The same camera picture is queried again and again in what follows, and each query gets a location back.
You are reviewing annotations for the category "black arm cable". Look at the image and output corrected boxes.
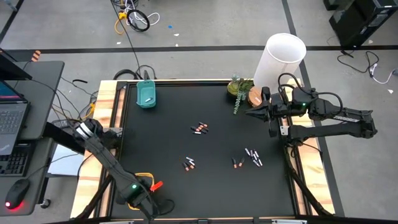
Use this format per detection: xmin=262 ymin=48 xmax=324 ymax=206
xmin=154 ymin=198 xmax=176 ymax=217
xmin=277 ymin=72 xmax=345 ymax=116

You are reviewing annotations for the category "white floor cable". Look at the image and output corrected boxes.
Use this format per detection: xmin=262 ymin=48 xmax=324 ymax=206
xmin=124 ymin=0 xmax=161 ymax=27

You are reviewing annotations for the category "black keyboard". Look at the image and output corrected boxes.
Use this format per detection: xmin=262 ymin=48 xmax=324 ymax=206
xmin=0 ymin=149 xmax=31 ymax=177

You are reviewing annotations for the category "yellow floor cable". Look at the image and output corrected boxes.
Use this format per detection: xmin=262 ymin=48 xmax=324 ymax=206
xmin=114 ymin=11 xmax=129 ymax=35

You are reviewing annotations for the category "yellow cable by table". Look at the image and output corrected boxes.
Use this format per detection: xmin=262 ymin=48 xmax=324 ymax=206
xmin=81 ymin=102 xmax=96 ymax=121

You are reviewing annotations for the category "black computer mouse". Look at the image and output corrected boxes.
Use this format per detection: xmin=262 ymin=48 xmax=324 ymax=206
xmin=4 ymin=178 xmax=31 ymax=210

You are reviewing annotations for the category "black desk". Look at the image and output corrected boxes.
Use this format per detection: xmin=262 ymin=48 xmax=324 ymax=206
xmin=12 ymin=60 xmax=65 ymax=141

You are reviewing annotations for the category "long black floor cable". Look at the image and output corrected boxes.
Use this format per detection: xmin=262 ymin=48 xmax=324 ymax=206
xmin=110 ymin=0 xmax=141 ymax=77

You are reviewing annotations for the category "black equipment case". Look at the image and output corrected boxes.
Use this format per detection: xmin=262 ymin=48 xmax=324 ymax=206
xmin=323 ymin=0 xmax=398 ymax=48

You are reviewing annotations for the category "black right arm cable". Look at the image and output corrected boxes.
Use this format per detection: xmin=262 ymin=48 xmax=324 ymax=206
xmin=277 ymin=72 xmax=345 ymax=116

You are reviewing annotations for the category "black laptop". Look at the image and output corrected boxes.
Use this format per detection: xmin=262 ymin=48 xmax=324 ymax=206
xmin=0 ymin=80 xmax=31 ymax=156

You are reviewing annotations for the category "thick black looped cable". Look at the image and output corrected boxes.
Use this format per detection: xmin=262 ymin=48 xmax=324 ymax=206
xmin=113 ymin=64 xmax=157 ymax=81

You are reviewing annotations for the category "white power cable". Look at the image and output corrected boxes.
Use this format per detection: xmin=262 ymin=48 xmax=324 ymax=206
xmin=369 ymin=63 xmax=398 ymax=85

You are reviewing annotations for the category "white shade table lamp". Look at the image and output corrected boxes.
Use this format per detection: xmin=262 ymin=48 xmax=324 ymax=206
xmin=247 ymin=32 xmax=307 ymax=109

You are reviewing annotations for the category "black power adapter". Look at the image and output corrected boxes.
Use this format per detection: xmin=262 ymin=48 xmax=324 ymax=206
xmin=51 ymin=119 xmax=75 ymax=129

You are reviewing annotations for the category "potted artificial succulent plant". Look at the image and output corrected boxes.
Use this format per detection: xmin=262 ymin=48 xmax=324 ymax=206
xmin=226 ymin=73 xmax=255 ymax=115

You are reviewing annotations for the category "teal plastic bin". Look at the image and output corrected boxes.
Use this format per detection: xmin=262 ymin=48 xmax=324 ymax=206
xmin=136 ymin=80 xmax=157 ymax=109

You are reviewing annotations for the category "black coiled floor cable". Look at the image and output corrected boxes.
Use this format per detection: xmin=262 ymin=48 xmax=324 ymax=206
xmin=126 ymin=9 xmax=151 ymax=33

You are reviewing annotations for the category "black floor cable with plug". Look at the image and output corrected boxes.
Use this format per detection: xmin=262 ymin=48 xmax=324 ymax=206
xmin=336 ymin=49 xmax=381 ymax=75

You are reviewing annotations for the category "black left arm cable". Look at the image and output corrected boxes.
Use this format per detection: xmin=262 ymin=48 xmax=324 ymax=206
xmin=154 ymin=198 xmax=176 ymax=217

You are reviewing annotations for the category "light wooden table board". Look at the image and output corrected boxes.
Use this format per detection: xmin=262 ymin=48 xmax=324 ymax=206
xmin=70 ymin=78 xmax=336 ymax=219

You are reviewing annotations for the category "black desk monitor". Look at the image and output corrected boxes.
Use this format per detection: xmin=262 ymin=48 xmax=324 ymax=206
xmin=0 ymin=48 xmax=33 ymax=81

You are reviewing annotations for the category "dark grey side desk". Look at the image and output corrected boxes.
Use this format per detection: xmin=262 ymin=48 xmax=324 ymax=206
xmin=0 ymin=136 xmax=55 ymax=217

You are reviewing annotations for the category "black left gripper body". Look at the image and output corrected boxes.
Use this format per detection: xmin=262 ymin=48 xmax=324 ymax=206
xmin=138 ymin=194 xmax=160 ymax=222

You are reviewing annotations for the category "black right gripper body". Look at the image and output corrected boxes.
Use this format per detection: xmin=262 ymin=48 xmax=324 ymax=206
xmin=262 ymin=86 xmax=289 ymax=138

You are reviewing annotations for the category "yellow plastic bin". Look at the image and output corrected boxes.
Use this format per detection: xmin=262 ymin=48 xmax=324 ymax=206
xmin=132 ymin=172 xmax=155 ymax=211

